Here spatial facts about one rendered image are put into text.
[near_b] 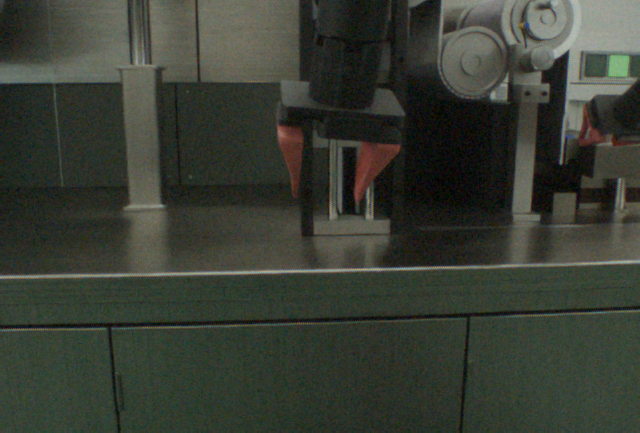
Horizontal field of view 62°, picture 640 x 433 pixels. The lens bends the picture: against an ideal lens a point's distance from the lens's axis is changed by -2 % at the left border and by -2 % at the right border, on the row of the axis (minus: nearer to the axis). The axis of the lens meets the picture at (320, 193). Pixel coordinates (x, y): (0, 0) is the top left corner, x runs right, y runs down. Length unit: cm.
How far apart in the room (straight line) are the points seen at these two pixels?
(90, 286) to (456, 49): 70
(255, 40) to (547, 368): 89
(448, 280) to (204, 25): 83
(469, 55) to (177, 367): 69
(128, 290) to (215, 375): 17
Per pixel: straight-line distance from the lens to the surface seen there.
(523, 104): 100
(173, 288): 72
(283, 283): 71
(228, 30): 130
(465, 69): 101
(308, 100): 46
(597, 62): 149
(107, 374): 83
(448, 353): 82
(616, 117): 91
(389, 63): 88
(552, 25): 106
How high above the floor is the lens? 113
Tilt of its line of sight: 11 degrees down
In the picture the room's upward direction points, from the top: straight up
